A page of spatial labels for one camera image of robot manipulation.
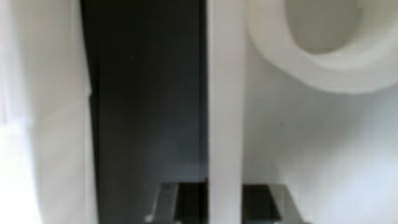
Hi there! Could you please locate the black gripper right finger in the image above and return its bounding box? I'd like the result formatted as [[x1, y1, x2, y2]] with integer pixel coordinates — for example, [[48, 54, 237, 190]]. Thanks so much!
[[242, 184, 310, 224]]

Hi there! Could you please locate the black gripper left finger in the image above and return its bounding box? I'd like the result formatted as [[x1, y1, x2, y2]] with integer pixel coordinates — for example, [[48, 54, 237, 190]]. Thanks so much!
[[144, 182, 208, 224]]

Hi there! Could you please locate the white square tabletop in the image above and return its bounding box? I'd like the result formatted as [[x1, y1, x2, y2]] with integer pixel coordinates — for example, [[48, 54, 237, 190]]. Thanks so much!
[[206, 0, 398, 224]]

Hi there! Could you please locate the white U-shaped obstacle fence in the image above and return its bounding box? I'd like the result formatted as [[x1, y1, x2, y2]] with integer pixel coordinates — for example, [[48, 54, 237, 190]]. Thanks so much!
[[0, 0, 98, 224]]

